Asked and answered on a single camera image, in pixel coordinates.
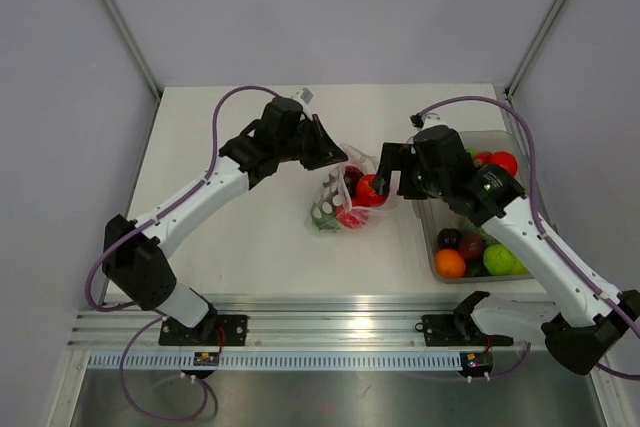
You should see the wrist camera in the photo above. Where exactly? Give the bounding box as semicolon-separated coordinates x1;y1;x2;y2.
292;88;314;105
410;113;449;132

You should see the green bell pepper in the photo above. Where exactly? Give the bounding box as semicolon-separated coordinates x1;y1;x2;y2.
311;210;341;232

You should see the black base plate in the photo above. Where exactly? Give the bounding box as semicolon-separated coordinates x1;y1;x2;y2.
158;314;249;347
414;313;514;348

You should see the aluminium mounting rail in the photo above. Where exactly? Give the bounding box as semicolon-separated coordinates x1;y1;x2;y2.
67;296;556;351

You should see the orange fruit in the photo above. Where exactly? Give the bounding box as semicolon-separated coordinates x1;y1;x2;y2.
434;249;467;279

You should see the white slotted cable duct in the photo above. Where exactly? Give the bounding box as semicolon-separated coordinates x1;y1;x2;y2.
87;350;464;372

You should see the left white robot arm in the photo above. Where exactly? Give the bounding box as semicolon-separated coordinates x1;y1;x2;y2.
102;97;347;345

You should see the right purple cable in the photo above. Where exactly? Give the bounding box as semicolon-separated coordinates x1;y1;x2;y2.
409;95;640;382

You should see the clear dotted zip bag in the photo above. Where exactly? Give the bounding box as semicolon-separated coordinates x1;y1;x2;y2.
308;143;398;236

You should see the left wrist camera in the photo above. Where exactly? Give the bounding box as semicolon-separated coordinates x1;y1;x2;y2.
292;88;314;105

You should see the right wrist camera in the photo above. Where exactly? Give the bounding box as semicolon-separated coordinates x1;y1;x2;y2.
410;113;449;132

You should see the aluminium frame post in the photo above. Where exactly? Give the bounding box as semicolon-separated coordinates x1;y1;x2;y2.
504;0;571;101
98;0;163;105

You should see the small red tomato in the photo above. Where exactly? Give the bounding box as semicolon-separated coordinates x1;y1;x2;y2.
335;204;369;230

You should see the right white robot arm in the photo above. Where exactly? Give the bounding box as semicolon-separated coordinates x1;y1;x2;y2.
371;125;639;375

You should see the left aluminium frame post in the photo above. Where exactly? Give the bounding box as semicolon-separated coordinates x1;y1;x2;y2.
98;0;163;105

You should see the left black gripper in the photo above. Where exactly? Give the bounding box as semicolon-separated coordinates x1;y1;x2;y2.
276;114;347;171

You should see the dark avocado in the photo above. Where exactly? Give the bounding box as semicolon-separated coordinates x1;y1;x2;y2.
436;228;462;250

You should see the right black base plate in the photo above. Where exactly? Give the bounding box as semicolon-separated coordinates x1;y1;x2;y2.
414;313;514;348

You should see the lime green fruit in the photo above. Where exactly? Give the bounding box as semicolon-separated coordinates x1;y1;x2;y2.
483;244;517;276

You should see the dark purple plum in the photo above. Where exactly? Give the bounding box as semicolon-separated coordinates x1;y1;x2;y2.
458;233;486;261

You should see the dark grape bunch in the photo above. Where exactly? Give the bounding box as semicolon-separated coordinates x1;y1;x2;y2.
343;165;364;198

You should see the clear plastic food bin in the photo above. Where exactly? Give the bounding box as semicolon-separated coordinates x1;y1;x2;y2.
414;131;532;284

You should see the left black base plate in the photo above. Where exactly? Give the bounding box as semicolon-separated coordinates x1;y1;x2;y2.
158;314;249;347

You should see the right aluminium frame post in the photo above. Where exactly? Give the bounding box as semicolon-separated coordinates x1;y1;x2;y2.
504;0;571;101

